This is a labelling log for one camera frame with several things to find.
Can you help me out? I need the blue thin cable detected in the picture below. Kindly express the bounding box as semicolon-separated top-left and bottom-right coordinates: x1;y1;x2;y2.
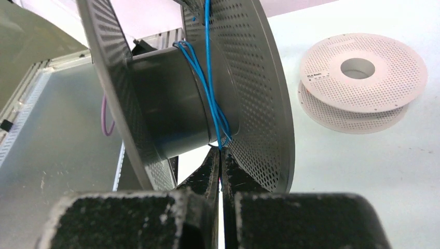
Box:
172;0;233;152

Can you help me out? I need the black cable spool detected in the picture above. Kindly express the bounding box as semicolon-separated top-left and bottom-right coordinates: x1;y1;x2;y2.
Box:
77;1;295;192

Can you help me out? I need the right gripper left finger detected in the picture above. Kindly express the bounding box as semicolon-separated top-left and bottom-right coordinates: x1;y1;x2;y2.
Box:
37;147;220;248

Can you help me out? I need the white cable spool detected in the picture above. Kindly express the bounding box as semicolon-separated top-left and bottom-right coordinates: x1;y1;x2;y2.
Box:
297;33;428;134

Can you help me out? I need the white slotted cable duct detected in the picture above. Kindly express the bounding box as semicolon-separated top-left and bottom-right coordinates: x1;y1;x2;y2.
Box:
1;70;53;164

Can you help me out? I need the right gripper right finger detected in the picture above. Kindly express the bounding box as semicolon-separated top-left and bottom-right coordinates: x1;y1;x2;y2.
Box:
222;149;391;248

